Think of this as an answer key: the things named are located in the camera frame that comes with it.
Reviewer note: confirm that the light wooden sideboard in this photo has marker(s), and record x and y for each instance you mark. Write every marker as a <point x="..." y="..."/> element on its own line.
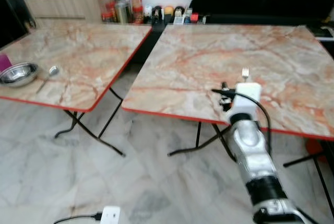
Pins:
<point x="68" y="7"/>

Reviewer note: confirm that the dark furniture piece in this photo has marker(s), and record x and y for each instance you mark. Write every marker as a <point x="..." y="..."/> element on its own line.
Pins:
<point x="13" y="20"/>

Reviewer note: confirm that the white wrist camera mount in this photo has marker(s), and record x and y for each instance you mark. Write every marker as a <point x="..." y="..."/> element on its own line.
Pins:
<point x="246" y="94"/>
<point x="110" y="215"/>

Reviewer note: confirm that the red plastic item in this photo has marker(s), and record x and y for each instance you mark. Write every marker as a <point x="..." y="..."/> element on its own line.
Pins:
<point x="317" y="148"/>

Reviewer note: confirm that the small jar red lid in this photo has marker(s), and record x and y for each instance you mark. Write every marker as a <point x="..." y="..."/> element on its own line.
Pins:
<point x="138" y="15"/>

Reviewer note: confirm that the small white figurine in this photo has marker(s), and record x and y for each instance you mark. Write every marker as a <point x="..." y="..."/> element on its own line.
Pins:
<point x="147" y="11"/>

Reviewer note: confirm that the stainless steel bowl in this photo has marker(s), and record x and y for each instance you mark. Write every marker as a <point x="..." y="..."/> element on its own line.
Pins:
<point x="18" y="73"/>

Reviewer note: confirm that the small red box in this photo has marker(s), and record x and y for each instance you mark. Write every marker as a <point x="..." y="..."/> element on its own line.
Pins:
<point x="194" y="18"/>

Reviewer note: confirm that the purple cup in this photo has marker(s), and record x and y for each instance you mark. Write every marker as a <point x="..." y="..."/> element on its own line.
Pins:
<point x="4" y="62"/>

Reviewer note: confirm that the black haired doll figurine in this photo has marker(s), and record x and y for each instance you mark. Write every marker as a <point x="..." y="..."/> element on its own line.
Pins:
<point x="157" y="13"/>

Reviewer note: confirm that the clear jar red lid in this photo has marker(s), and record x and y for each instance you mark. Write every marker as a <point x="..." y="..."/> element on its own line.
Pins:
<point x="104" y="2"/>

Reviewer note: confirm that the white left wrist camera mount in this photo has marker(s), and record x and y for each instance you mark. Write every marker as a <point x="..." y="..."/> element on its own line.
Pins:
<point x="110" y="215"/>

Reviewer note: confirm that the orange round figurine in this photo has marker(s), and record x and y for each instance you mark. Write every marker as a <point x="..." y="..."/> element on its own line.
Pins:
<point x="168" y="11"/>

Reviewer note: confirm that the silver metal spoon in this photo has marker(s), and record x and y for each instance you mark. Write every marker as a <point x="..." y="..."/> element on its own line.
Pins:
<point x="52" y="71"/>

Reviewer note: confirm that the silver metal fork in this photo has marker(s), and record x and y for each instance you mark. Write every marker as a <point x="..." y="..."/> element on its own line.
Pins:
<point x="245" y="72"/>

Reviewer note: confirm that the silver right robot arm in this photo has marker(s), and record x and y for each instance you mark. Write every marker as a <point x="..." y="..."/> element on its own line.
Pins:
<point x="250" y="145"/>

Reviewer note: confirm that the golden jar red lid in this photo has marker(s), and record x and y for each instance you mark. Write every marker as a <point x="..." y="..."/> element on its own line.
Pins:
<point x="122" y="7"/>

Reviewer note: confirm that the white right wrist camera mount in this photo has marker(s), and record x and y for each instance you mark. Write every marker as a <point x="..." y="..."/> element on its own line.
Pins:
<point x="246" y="94"/>

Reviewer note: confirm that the black round figurine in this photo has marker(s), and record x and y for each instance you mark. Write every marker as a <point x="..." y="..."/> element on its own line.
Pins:
<point x="179" y="11"/>

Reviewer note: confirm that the marble top folding table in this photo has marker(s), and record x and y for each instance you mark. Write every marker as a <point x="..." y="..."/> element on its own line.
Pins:
<point x="219" y="57"/>
<point x="78" y="51"/>

